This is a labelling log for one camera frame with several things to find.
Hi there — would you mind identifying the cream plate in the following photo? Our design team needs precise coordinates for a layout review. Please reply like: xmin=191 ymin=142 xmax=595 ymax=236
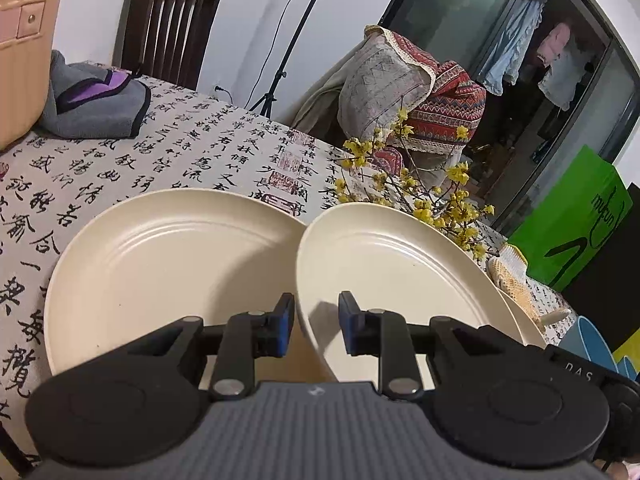
xmin=296 ymin=204 xmax=546 ymax=382
xmin=44 ymin=188 xmax=306 ymax=374

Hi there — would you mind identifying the yellow-green snack box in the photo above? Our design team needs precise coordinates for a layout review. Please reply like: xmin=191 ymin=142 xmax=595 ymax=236
xmin=613 ymin=339 xmax=640 ymax=373

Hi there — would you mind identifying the black paper bag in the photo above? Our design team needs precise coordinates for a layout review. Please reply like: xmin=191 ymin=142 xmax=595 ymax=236
xmin=561 ymin=183 xmax=640 ymax=350

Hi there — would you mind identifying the white yellow dotted glove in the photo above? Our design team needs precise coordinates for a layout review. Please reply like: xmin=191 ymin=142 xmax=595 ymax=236
xmin=487 ymin=243 xmax=573 ymax=330

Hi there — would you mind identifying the yellow flower branch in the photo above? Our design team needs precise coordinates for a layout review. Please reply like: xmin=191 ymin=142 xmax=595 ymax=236
xmin=326 ymin=107 xmax=498 ymax=263

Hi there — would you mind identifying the green paper bag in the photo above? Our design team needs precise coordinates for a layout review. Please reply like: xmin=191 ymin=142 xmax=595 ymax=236
xmin=508 ymin=146 xmax=632 ymax=292

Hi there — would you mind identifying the calligraphy print tablecloth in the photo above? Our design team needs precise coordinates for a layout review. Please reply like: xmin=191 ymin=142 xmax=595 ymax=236
xmin=0 ymin=62 xmax=582 ymax=461

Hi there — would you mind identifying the black light stand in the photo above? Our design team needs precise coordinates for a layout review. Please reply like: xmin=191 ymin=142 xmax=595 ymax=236
xmin=246 ymin=0 xmax=318 ymax=118

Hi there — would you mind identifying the red patterned quilt on chair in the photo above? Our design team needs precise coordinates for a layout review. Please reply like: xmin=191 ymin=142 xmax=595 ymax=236
xmin=280 ymin=25 xmax=486 ymax=186

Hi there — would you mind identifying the grey purple folded cloth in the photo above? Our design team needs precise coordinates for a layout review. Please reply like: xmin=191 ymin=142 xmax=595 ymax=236
xmin=37 ymin=50 xmax=151 ymax=141

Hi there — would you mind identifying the hanging light blue shirt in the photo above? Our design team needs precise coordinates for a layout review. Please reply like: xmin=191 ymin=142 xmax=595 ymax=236
xmin=480 ymin=0 xmax=547 ymax=96

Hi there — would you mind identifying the hanging white garment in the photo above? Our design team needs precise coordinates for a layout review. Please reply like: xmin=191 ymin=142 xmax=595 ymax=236
xmin=538 ymin=44 xmax=593 ymax=112

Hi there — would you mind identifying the hanging pink garment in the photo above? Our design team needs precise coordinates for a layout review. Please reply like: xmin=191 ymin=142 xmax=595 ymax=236
xmin=536 ymin=23 xmax=572 ymax=67

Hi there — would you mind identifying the dark wooden chair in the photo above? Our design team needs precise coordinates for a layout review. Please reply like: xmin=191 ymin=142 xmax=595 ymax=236
xmin=113 ymin=0 xmax=220 ymax=90

